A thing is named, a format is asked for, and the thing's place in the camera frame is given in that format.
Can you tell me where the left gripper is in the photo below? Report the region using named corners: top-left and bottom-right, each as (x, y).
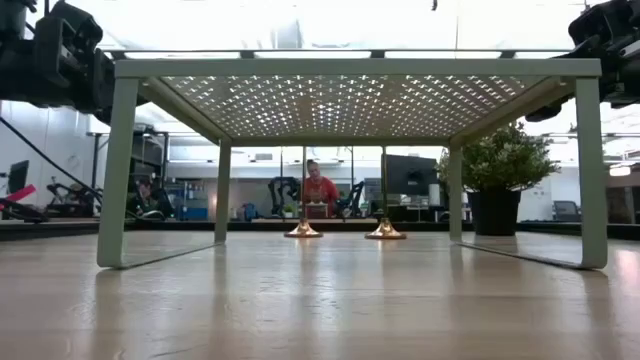
top-left (32, 0), bottom-right (117, 126)

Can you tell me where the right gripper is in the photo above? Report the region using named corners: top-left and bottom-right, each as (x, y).
top-left (524, 37), bottom-right (640, 124)

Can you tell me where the brass candlestick holder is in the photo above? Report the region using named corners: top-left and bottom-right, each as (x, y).
top-left (283, 146), bottom-right (325, 239)
top-left (363, 146), bottom-right (408, 241)

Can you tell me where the green plant in black pot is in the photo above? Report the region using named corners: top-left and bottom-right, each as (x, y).
top-left (437, 122), bottom-right (561, 237)

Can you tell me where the black shelving rack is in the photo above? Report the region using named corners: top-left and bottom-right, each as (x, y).
top-left (130, 130), bottom-right (170, 211)

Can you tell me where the black computer monitor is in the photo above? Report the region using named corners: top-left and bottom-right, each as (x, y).
top-left (384, 153), bottom-right (439, 197)
top-left (6, 159), bottom-right (30, 195)

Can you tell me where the pink red bar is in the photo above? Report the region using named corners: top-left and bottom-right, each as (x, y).
top-left (0, 183), bottom-right (37, 212)

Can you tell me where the blue storage crate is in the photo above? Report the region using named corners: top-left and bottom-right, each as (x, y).
top-left (175, 197), bottom-right (210, 222)

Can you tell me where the green perforated metal shelf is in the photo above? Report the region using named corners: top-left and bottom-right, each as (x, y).
top-left (96, 58), bottom-right (609, 271)

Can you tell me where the person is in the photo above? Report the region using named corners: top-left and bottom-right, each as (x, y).
top-left (301, 158), bottom-right (341, 220)

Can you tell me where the black cable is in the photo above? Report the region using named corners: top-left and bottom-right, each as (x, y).
top-left (0, 115), bottom-right (166, 222)

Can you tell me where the black rig frame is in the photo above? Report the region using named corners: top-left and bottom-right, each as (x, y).
top-left (102, 48), bottom-right (574, 61)

